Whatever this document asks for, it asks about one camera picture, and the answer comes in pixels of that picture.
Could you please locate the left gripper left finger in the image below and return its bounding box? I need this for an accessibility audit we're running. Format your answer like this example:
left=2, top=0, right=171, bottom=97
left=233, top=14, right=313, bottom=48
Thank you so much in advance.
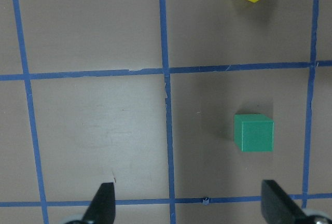
left=81, top=183, right=116, bottom=224

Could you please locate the green wooden block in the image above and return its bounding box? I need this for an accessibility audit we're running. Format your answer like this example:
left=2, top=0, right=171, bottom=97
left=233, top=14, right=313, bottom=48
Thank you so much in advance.
left=233, top=114, right=274, bottom=152

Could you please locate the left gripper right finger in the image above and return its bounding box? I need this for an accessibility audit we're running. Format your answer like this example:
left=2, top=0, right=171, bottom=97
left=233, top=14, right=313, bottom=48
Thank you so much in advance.
left=260, top=180, right=308, bottom=224

